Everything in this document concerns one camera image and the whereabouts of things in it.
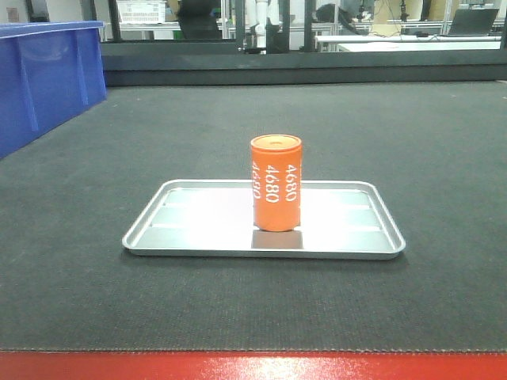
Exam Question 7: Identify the orange cylindrical capacitor 4680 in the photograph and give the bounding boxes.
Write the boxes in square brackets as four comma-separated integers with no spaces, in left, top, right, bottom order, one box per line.
[250,135,303,232]

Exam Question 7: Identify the black conveyor belt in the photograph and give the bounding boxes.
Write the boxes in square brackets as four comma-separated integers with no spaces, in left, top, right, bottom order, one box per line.
[1,82,506,352]

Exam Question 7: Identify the flat silver metal tray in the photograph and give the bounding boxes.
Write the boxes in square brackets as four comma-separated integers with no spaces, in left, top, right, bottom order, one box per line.
[122,180,406,260]

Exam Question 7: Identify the white background table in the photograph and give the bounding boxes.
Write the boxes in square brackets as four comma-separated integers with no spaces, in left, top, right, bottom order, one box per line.
[315,35,505,53]

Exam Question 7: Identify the white plastic basket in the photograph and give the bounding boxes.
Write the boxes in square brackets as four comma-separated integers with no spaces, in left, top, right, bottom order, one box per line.
[116,1,166,25]

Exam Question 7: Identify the large blue plastic crate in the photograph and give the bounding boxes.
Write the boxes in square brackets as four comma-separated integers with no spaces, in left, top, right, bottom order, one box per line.
[1,21,106,157]

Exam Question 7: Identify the red conveyor frame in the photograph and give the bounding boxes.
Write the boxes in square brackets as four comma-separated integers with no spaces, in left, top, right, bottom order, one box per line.
[1,352,506,379]

